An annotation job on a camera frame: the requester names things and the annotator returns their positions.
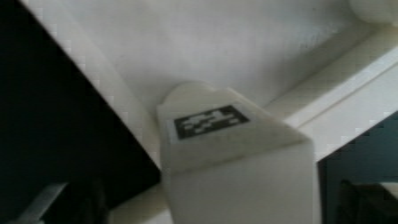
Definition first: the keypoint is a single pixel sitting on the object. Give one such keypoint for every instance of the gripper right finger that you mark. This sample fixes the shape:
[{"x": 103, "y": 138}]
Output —
[{"x": 367, "y": 203}]

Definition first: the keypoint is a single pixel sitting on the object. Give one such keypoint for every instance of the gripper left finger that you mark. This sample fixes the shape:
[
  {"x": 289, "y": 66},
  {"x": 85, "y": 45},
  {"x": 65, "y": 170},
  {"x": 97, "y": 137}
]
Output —
[{"x": 67, "y": 204}]

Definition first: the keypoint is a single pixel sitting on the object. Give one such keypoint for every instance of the white square table top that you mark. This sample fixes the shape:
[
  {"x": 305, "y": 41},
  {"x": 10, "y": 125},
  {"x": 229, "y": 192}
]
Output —
[{"x": 300, "y": 52}]

